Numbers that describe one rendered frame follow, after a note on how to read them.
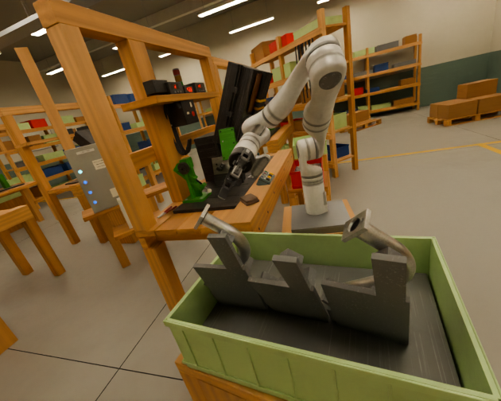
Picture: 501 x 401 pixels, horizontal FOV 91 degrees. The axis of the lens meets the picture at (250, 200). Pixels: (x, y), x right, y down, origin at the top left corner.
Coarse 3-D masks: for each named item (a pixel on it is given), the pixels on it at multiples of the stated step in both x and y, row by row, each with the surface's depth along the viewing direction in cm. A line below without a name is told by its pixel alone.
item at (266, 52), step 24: (312, 24) 340; (336, 24) 328; (264, 48) 464; (288, 48) 385; (288, 72) 417; (288, 120) 459; (336, 120) 381; (288, 144) 555; (336, 144) 427; (336, 168) 391
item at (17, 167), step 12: (36, 120) 676; (72, 120) 773; (84, 120) 812; (0, 132) 604; (24, 132) 639; (48, 132) 736; (0, 144) 593; (12, 144) 622; (48, 144) 690; (36, 156) 689; (48, 156) 695; (60, 156) 729; (12, 168) 617; (24, 168) 632; (48, 168) 731; (60, 168) 727; (12, 180) 613; (24, 180) 633; (48, 180) 682; (72, 180) 770; (36, 192) 676; (36, 204) 653
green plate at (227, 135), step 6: (222, 132) 167; (228, 132) 166; (234, 132) 165; (222, 138) 168; (228, 138) 167; (234, 138) 165; (222, 144) 169; (228, 144) 167; (234, 144) 166; (222, 150) 170; (228, 150) 168; (222, 156) 170; (228, 156) 169
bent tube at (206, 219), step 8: (200, 216) 53; (208, 216) 55; (200, 224) 55; (208, 224) 55; (216, 224) 55; (224, 224) 55; (232, 232) 56; (240, 232) 57; (240, 240) 56; (240, 248) 58; (248, 248) 59; (240, 256) 60; (248, 256) 60
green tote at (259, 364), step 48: (288, 240) 84; (336, 240) 77; (432, 240) 65; (192, 288) 68; (432, 288) 67; (192, 336) 57; (240, 336) 51; (288, 384) 50; (336, 384) 44; (384, 384) 40; (432, 384) 36; (480, 384) 38
